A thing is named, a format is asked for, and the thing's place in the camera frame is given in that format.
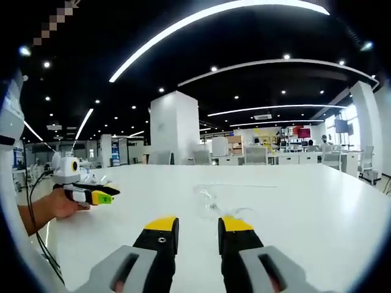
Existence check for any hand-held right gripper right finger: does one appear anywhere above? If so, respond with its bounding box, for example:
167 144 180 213
217 215 331 293

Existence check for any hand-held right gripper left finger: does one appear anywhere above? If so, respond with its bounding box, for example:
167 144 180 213
73 215 180 293

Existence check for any clear plastic bag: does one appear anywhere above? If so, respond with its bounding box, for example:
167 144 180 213
193 182 255 221

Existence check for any blue banner stand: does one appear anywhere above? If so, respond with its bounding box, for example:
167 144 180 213
110 139 122 167

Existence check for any person's left hand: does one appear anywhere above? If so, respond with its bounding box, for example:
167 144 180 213
45 188 92 220

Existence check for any linear ceiling light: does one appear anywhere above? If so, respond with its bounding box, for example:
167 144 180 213
229 119 325 128
74 107 95 141
207 104 349 118

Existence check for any grey office chair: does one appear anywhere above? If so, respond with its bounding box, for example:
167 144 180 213
359 145 380 185
192 149 213 166
245 146 270 166
147 150 175 166
321 146 343 171

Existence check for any white table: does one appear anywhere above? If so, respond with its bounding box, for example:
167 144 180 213
45 162 391 293

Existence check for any white grey worn device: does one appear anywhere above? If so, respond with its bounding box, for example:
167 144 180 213
0 70 26 148

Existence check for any white square pillar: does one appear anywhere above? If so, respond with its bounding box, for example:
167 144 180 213
149 90 201 165

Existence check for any stack of cardboard boxes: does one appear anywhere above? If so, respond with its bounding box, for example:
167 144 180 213
227 135 244 157

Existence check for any white cabinet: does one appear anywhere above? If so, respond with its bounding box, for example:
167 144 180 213
211 136 230 157

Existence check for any group of round ceiling spotlights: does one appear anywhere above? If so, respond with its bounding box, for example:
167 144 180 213
18 42 375 123

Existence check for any long curved ceiling light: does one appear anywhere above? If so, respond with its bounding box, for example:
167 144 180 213
108 0 331 84

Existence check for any black cable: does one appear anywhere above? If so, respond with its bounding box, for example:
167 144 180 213
23 143 67 288

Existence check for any yellow frame stand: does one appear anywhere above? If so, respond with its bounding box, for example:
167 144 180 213
252 128 281 156

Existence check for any wall-mounted dark screen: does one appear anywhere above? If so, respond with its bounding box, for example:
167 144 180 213
334 118 355 136

